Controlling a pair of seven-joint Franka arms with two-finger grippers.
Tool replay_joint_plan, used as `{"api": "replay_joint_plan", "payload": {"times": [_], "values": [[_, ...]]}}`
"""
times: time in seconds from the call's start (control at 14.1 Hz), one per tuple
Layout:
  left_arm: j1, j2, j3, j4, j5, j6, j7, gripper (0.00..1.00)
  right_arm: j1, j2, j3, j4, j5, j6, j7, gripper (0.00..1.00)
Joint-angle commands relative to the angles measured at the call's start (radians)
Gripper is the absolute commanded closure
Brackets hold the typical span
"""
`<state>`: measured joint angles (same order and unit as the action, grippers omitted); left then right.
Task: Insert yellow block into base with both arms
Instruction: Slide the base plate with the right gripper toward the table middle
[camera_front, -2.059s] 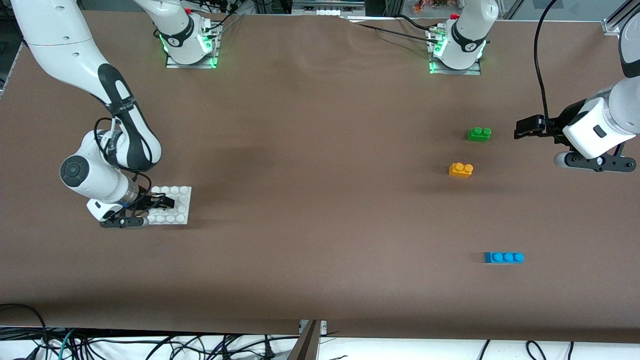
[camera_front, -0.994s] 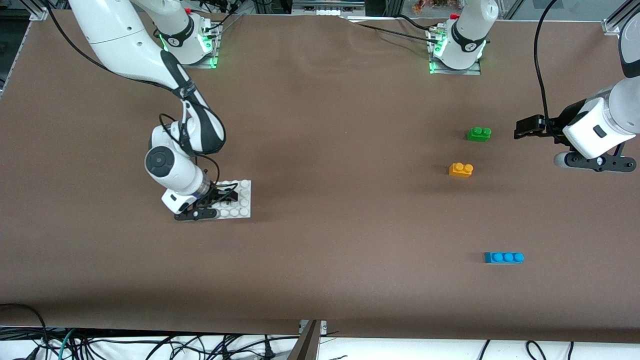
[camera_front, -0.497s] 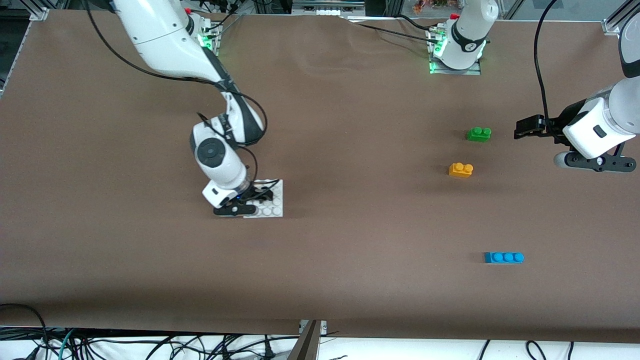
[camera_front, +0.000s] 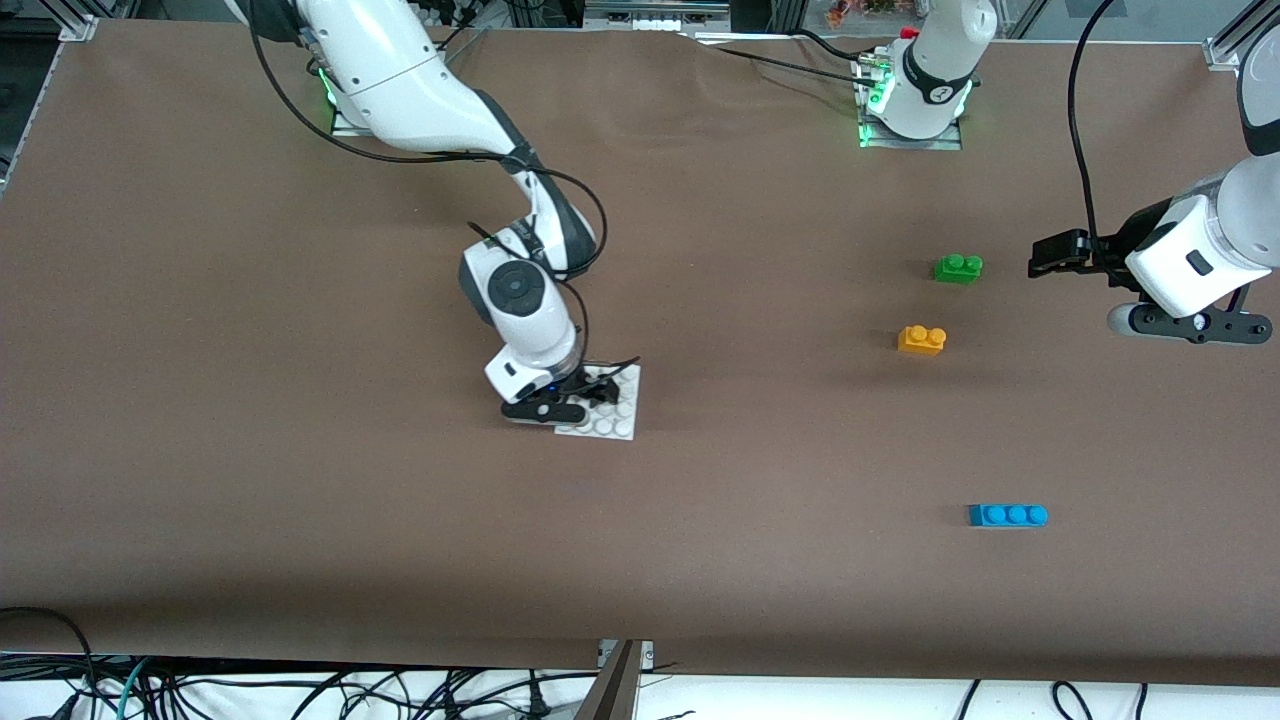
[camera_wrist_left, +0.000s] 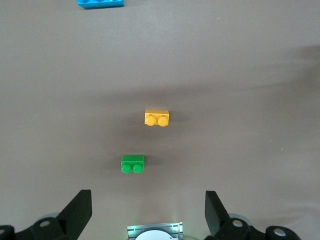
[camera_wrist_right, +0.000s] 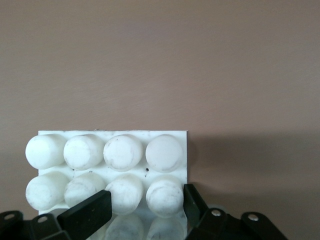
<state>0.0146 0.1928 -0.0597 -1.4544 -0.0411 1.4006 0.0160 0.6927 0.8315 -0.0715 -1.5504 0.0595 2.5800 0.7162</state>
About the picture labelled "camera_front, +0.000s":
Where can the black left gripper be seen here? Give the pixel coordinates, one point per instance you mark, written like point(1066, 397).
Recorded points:
point(1112, 249)

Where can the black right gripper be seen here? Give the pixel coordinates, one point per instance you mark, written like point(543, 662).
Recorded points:
point(588, 381)

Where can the white studded base plate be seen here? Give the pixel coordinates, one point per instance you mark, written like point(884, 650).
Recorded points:
point(615, 422)

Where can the yellow two-stud block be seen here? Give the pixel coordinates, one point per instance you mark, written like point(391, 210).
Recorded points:
point(920, 342)

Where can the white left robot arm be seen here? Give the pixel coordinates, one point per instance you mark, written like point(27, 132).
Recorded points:
point(940, 80)

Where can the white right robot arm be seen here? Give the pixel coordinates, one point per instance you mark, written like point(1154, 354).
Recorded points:
point(400, 80)

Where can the green two-stud block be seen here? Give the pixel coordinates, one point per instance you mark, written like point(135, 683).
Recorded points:
point(957, 270)

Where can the blue three-stud block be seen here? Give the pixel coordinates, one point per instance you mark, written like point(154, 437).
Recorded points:
point(1005, 516)

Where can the brown table cover sheet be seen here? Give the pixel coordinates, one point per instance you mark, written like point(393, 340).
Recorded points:
point(300, 400)

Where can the dark slanted beam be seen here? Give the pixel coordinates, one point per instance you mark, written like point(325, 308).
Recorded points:
point(610, 695)

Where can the colourful object pile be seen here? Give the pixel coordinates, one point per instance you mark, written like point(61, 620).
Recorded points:
point(850, 12)

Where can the small white studded strip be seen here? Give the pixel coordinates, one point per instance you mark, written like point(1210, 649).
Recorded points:
point(657, 24)

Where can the small metal bracket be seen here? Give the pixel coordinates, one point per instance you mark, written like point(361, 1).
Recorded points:
point(647, 655)

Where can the aluminium frame profile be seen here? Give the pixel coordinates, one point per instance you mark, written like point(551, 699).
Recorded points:
point(78, 22)
point(1235, 40)

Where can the grey metal frame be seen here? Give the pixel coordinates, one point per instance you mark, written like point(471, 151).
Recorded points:
point(600, 12)

